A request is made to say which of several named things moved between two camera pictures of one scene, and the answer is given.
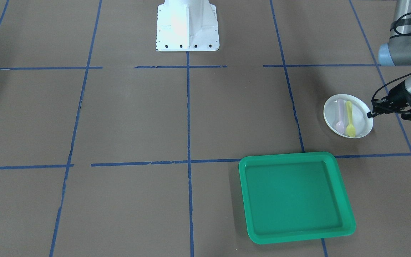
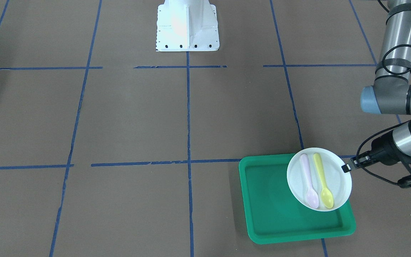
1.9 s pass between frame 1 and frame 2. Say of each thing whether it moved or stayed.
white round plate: moved
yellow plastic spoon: moved
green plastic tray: stayed
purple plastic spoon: moved
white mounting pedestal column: stayed
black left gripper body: moved
